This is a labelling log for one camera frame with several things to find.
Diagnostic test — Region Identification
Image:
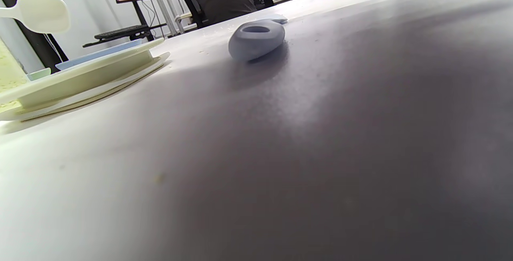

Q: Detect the light blue plastic knife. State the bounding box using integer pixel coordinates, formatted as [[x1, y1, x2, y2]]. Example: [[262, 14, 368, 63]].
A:
[[228, 14, 289, 62]]

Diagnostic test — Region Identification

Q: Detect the beige container lid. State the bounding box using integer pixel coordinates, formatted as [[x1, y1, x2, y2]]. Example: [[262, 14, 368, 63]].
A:
[[0, 38, 171, 122]]

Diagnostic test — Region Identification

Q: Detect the white coffee spoon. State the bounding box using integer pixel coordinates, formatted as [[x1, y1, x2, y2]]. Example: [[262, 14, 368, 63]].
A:
[[0, 0, 71, 34]]

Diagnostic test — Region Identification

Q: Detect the clear chicken bouillon container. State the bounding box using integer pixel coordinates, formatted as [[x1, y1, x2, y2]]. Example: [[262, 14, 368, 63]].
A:
[[0, 36, 29, 113]]

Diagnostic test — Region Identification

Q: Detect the black office chair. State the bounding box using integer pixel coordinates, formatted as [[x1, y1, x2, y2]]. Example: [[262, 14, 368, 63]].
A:
[[173, 0, 275, 29]]

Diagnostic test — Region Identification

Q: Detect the black monitor stand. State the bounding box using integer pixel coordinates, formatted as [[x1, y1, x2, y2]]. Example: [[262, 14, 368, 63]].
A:
[[131, 0, 156, 42]]

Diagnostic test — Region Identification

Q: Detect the black keyboard tray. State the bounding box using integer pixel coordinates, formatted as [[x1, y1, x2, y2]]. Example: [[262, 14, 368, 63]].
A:
[[82, 24, 167, 49]]

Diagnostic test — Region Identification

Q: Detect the small blue dish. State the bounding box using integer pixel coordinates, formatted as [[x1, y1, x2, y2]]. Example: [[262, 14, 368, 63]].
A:
[[55, 38, 143, 71]]

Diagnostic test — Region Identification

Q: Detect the small green dish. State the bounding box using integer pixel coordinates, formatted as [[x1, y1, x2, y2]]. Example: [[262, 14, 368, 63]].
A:
[[27, 68, 52, 81]]

